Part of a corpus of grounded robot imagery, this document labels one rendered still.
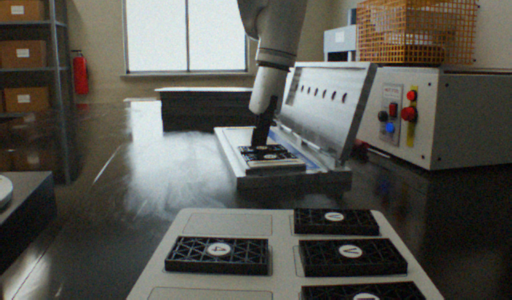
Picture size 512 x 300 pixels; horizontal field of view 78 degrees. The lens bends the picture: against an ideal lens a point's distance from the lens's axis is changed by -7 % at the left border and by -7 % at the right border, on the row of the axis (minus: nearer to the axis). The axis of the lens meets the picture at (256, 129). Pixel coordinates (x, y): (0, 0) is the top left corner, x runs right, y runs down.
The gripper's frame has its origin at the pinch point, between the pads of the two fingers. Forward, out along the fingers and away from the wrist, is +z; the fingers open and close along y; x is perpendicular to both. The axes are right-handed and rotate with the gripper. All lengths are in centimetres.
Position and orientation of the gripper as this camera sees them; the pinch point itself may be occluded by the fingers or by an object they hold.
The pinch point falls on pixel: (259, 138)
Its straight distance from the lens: 73.4
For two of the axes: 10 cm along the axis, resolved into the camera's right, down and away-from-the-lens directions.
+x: 9.6, 1.7, 2.3
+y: 2.0, 1.9, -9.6
